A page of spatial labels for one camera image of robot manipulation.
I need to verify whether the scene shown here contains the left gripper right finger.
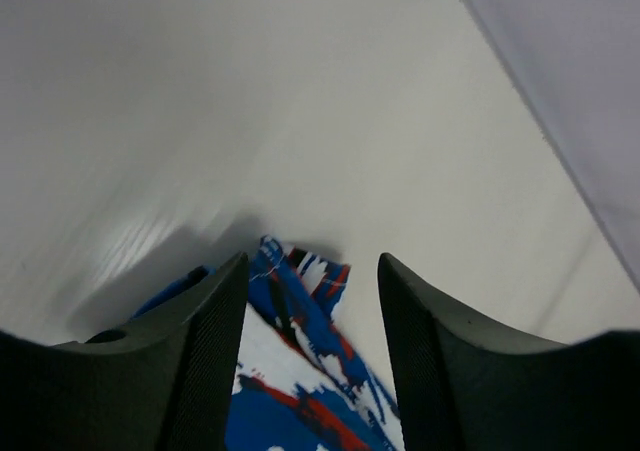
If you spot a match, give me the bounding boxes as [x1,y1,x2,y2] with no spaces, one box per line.
[377,253,639,450]

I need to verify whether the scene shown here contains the blue patterned trousers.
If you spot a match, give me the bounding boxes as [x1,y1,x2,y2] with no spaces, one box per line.
[132,234,404,451]

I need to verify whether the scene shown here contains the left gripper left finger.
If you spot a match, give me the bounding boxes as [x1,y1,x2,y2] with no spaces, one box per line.
[1,253,249,450]

